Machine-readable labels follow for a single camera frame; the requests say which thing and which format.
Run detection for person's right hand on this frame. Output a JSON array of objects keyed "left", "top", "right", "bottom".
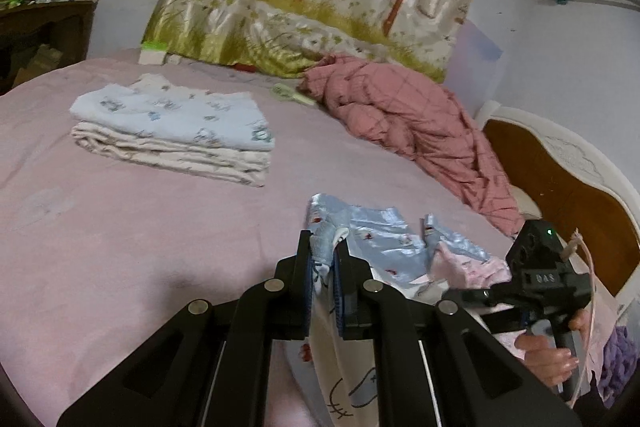
[{"left": 515, "top": 309, "right": 588, "bottom": 390}]

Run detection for light blue folded printed cloth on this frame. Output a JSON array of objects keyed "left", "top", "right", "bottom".
[{"left": 69, "top": 74, "right": 276, "bottom": 152}]

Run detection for white cable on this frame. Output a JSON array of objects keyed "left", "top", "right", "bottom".
[{"left": 562, "top": 229, "right": 598, "bottom": 405}]

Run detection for cream folded printed cloth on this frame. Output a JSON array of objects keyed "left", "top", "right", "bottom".
[{"left": 70, "top": 122, "right": 271, "bottom": 188}]

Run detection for pink printed pants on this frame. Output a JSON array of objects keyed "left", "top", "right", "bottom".
[{"left": 427, "top": 242, "right": 513, "bottom": 303}]

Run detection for lavender wall sheet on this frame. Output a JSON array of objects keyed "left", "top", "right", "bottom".
[{"left": 452, "top": 19, "right": 503, "bottom": 72}]

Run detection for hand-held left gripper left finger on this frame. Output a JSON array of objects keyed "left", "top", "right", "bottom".
[{"left": 56, "top": 230, "right": 316, "bottom": 427}]

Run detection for white and brown headboard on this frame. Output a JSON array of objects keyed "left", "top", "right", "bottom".
[{"left": 475, "top": 101, "right": 640, "bottom": 308}]

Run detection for green and white box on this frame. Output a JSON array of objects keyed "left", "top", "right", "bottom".
[{"left": 139, "top": 39, "right": 168, "bottom": 65}]

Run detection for pink plaid quilt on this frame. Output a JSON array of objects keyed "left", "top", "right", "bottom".
[{"left": 300, "top": 53, "right": 526, "bottom": 238}]

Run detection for light blue satin pants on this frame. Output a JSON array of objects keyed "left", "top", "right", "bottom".
[{"left": 306, "top": 193, "right": 501, "bottom": 288}]

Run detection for cardboard scraps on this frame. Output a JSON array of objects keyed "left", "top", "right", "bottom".
[{"left": 10, "top": 44, "right": 66, "bottom": 88}]

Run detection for green comb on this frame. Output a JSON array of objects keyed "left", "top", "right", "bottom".
[{"left": 272, "top": 83, "right": 317, "bottom": 106}]

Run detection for purple knit cloth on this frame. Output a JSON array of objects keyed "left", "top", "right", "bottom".
[{"left": 597, "top": 326, "right": 640, "bottom": 408}]

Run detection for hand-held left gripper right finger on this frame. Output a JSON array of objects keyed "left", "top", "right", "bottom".
[{"left": 332, "top": 242, "right": 583, "bottom": 427}]

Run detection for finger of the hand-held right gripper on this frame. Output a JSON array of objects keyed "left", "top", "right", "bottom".
[
  {"left": 442, "top": 287, "right": 516, "bottom": 308},
  {"left": 480, "top": 306, "right": 531, "bottom": 335}
]

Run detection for cream pillow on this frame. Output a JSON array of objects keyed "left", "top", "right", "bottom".
[{"left": 510, "top": 187, "right": 543, "bottom": 220}]

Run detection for dark wooden desk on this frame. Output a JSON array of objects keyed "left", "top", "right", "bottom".
[{"left": 0, "top": 0, "right": 98, "bottom": 95}]

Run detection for white cartoon print pants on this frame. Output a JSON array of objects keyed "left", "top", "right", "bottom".
[{"left": 285, "top": 227, "right": 441, "bottom": 427}]

